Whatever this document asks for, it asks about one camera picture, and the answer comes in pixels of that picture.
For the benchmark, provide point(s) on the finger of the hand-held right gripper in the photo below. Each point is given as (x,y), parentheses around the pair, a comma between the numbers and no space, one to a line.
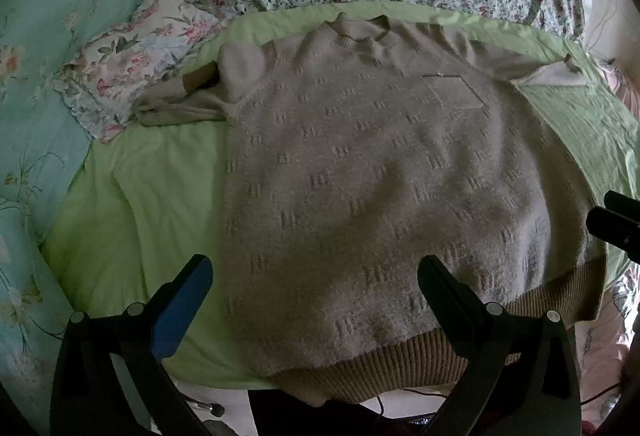
(622,203)
(612,228)

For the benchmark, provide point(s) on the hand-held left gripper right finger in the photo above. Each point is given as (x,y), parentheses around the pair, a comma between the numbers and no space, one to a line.
(446,298)

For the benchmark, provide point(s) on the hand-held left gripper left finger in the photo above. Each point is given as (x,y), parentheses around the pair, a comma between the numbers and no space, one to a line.
(184,311)

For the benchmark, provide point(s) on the beige knit sweater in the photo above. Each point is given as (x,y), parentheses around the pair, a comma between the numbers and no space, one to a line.
(375,166)

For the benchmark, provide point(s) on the green bed sheet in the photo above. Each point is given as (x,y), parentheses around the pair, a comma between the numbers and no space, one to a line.
(150,216)

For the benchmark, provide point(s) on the pink patterned cloth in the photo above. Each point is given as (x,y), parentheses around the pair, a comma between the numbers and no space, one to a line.
(607,331)

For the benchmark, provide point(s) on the small pale floral pillow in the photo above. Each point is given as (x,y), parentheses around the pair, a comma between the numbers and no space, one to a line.
(135,56)

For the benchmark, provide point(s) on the large teal floral pillow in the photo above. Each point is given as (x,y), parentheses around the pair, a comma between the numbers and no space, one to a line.
(45,66)

